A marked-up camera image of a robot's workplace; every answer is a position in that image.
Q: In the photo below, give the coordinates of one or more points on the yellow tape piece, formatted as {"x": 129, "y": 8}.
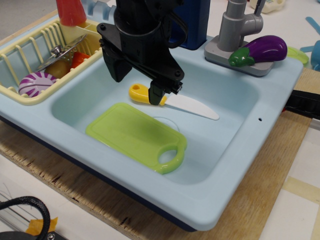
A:
{"x": 35, "y": 226}

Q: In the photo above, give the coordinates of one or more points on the red plastic cup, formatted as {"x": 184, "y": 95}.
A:
{"x": 71, "y": 12}

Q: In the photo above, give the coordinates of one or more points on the orange toy carrot piece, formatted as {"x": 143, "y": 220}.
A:
{"x": 78, "y": 58}

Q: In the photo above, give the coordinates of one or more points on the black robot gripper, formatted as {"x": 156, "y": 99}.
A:
{"x": 148, "y": 52}

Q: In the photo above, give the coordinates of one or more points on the green plastic cutting board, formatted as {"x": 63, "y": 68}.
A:
{"x": 140, "y": 137}

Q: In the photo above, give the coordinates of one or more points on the cream white toy object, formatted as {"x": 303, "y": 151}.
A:
{"x": 266, "y": 6}

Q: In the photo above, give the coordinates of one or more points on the grey toy faucet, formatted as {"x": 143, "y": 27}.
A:
{"x": 236, "y": 25}

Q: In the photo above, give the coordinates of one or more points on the dark blue plastic box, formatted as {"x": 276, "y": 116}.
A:
{"x": 195, "y": 15}

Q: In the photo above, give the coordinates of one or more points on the yellow handled white toy knife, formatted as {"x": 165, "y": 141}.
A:
{"x": 140, "y": 93}

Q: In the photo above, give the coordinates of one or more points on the black clamp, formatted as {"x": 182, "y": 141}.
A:
{"x": 304, "y": 103}

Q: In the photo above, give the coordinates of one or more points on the yellow toy potato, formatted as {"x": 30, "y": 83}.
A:
{"x": 58, "y": 69}

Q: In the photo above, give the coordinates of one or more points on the blue plastic utensil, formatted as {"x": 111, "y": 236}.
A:
{"x": 313, "y": 47}

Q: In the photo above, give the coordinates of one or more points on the lime green plastic plate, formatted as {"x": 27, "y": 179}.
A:
{"x": 298, "y": 55}

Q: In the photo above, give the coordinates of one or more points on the blue plate holder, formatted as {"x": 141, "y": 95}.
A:
{"x": 101, "y": 11}

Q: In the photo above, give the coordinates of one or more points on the purple white toy onion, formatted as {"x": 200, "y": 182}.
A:
{"x": 34, "y": 83}

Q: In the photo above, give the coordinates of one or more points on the wooden base board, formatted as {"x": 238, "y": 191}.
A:
{"x": 278, "y": 199}

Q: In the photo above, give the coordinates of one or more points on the cream yellow dish rack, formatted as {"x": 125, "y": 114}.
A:
{"x": 26, "y": 53}

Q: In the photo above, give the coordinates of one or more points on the purple toy eggplant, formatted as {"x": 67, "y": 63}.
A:
{"x": 269, "y": 48}

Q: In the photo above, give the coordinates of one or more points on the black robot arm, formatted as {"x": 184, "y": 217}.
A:
{"x": 142, "y": 15}

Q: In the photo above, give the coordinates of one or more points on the light blue toy sink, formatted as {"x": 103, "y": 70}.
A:
{"x": 218, "y": 153}

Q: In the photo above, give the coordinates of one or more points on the metal pot lid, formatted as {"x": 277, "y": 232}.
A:
{"x": 58, "y": 52}

